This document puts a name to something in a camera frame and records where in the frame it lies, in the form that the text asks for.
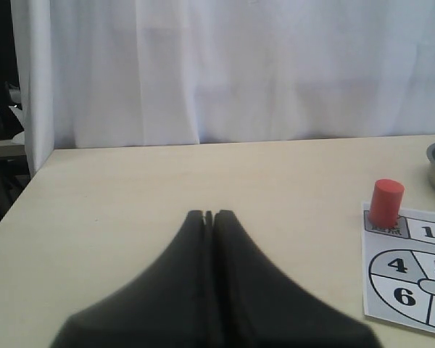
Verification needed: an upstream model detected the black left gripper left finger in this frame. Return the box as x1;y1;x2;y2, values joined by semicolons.
51;210;218;347

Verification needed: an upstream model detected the red cylinder game piece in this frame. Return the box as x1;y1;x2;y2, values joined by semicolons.
368;178;405;228

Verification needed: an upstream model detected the paper number game board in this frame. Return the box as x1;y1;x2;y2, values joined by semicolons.
362;202;435;334

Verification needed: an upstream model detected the white curtain backdrop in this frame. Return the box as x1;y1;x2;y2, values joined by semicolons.
11;1;435;173

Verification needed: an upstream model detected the dark equipment behind curtain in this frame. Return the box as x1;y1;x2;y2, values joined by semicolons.
0;1;30;221

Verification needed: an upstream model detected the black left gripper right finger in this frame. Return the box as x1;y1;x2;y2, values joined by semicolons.
212;210;381;347

